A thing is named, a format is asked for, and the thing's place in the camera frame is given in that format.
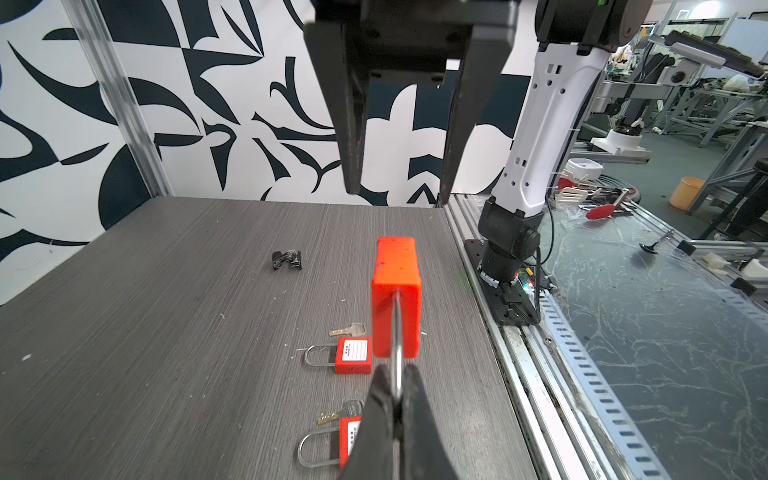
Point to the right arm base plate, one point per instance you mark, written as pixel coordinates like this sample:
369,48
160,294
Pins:
510,304

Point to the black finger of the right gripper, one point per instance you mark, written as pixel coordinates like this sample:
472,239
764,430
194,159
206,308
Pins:
343,78
485,54

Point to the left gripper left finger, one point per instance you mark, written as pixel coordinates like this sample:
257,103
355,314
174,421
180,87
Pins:
372,453

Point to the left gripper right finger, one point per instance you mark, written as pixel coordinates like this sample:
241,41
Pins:
422,454

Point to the brass key with ring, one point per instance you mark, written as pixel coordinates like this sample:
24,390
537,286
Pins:
350,408

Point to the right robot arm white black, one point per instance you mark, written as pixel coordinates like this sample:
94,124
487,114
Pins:
575,40

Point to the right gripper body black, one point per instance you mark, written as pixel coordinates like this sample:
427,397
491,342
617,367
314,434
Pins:
414,40

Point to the brass key far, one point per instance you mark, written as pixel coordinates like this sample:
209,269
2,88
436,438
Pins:
356,329

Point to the white slotted cable duct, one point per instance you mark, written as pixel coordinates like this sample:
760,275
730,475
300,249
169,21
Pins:
607,421

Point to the red padlock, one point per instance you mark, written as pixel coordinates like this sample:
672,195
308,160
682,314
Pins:
396,300
328,446
348,356

